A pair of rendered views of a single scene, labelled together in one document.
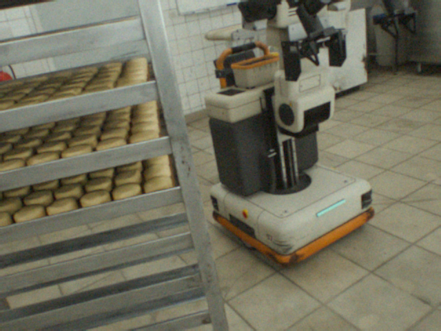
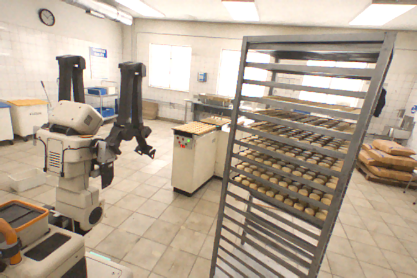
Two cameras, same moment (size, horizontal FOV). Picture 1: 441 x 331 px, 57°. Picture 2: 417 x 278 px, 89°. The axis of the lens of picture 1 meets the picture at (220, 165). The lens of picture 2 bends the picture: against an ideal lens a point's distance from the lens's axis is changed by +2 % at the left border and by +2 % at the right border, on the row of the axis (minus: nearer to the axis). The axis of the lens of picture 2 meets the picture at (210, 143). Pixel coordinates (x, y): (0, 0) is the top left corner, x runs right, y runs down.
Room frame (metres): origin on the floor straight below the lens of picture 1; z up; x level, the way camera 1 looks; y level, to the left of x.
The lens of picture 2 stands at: (2.06, 0.87, 1.60)
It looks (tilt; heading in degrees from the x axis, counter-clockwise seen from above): 18 degrees down; 223
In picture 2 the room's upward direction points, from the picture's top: 7 degrees clockwise
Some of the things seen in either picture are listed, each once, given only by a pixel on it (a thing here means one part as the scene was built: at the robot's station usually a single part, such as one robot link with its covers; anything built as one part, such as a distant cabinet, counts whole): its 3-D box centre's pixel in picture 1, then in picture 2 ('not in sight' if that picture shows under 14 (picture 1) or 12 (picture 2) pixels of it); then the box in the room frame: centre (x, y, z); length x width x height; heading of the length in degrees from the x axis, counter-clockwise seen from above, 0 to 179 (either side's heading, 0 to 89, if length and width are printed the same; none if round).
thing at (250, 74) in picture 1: (257, 72); (16, 223); (2.06, -0.27, 0.87); 0.23 x 0.15 x 0.11; 118
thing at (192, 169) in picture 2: not in sight; (195, 157); (0.10, -1.23, 0.45); 0.70 x 0.34 x 0.90; 18
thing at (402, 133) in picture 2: not in sight; (398, 127); (-4.39, 0.60, 0.93); 0.99 x 0.38 x 1.09; 28
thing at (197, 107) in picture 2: not in sight; (215, 115); (-0.38, -1.39, 1.01); 0.72 x 0.33 x 0.34; 108
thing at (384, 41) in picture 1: (394, 38); not in sight; (5.50, -2.60, 0.33); 0.54 x 0.53 x 0.66; 28
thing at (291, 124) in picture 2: not in sight; (287, 123); (1.00, 0.40, 1.41); 0.64 x 0.03 x 0.03; 96
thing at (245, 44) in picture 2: not in sight; (225, 179); (1.05, 0.10, 0.97); 0.03 x 0.03 x 1.70; 6
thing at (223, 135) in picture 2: not in sight; (222, 143); (-0.83, -1.54, 0.42); 1.28 x 0.72 x 0.84; 18
